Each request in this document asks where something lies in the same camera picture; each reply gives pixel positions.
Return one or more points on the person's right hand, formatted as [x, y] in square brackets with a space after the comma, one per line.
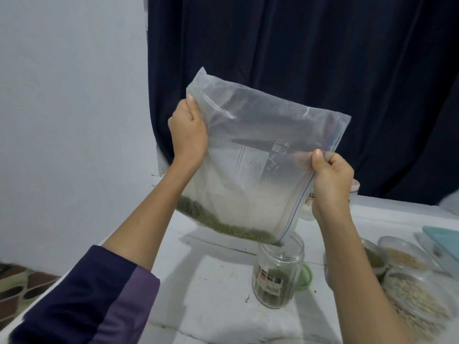
[331, 184]

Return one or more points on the person's left hand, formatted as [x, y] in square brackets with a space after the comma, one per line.
[188, 136]

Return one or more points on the transparent jar pink lid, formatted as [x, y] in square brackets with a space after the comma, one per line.
[355, 188]

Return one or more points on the transparent jar blue lid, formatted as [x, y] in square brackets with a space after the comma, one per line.
[307, 210]

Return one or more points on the clear bag with green beans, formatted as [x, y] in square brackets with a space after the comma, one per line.
[265, 154]

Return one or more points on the pile of green beans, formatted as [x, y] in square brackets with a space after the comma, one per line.
[222, 225]

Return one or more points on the green round lid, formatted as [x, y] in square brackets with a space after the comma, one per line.
[305, 277]

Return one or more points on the pile of yellow soybeans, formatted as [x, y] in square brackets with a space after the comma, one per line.
[403, 258]

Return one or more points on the transparent jar green lid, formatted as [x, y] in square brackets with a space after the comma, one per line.
[276, 279]

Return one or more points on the person's left forearm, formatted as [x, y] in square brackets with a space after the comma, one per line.
[136, 233]

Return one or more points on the person's right forearm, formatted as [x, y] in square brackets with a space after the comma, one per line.
[358, 283]

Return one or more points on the teal lidded plastic container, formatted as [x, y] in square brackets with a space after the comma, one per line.
[444, 241]

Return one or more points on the dark navy curtain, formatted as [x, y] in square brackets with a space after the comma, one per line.
[301, 46]

